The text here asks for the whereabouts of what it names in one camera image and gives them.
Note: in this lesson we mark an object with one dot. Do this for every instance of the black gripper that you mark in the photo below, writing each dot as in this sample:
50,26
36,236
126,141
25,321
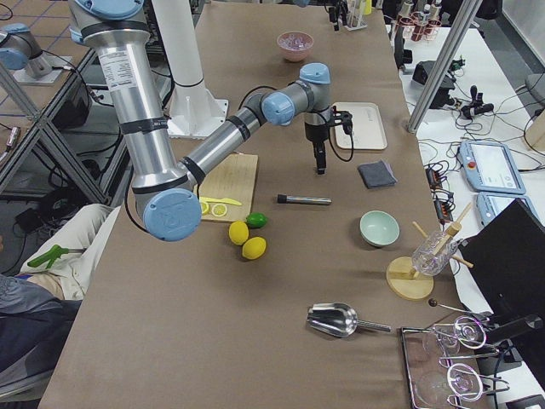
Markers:
336,27
315,134

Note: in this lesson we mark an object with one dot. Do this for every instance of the pink bowl of ice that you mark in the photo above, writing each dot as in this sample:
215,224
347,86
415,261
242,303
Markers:
295,46

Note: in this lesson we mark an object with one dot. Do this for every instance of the steel ice scoop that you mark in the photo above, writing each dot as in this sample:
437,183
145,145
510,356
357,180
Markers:
339,320

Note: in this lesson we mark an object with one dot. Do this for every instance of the cream rabbit tray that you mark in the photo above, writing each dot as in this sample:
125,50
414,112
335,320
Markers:
368,131

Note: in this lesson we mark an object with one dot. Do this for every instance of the steel muddler black tip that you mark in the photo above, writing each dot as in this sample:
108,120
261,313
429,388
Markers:
302,200

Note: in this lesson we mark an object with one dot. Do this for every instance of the grey folded cloth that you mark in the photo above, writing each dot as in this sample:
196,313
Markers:
377,174

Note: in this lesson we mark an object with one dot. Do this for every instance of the wooden cutting board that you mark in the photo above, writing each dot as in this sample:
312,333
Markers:
234,178

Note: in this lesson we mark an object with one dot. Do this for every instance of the green lime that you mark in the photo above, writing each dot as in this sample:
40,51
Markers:
256,220

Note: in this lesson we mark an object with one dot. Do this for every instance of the mint green bowl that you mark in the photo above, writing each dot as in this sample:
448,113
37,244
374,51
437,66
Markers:
378,228

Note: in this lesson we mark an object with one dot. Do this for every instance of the yellow plastic knife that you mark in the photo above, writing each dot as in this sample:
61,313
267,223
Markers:
226,201

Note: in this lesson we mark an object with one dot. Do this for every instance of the yellow lemon near board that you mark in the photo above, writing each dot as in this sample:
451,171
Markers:
238,232

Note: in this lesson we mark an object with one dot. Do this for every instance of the lemon half upper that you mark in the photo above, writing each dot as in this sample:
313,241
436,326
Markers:
219,210

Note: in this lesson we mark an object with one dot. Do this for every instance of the lemon half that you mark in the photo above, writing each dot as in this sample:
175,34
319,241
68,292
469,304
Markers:
219,210
204,208

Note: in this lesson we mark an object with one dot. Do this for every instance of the yellow lemon outer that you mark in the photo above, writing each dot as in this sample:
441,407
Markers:
254,248

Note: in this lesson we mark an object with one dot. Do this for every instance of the lemon half lower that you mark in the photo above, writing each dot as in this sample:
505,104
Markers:
204,208

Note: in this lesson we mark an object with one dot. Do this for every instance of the clear glass on rack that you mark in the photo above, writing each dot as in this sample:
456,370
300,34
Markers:
431,257

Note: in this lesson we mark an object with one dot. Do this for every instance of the wooden glass rack stand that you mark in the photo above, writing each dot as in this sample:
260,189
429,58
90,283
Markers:
405,281

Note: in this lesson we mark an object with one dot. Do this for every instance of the teach pendant upper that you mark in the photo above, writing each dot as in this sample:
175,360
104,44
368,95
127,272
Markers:
489,167

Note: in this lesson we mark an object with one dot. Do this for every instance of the teach pendant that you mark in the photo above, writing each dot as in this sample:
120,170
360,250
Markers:
490,205
489,167

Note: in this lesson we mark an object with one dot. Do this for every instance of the teach pendant lower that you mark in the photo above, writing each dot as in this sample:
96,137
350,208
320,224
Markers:
490,205

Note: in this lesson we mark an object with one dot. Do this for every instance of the black monitor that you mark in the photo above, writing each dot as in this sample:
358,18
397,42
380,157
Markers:
508,262

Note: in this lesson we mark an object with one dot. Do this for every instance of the seated person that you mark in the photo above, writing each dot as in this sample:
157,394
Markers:
40,304

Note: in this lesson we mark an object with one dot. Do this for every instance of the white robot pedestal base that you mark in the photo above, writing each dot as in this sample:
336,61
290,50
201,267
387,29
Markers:
194,111

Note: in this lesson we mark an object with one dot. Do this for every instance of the aluminium frame post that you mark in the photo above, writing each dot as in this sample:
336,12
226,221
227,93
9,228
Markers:
465,16

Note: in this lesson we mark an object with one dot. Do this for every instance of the metal wire glass rack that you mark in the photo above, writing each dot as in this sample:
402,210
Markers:
440,364

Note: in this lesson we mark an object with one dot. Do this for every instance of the green handled tool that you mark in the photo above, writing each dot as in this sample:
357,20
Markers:
51,256

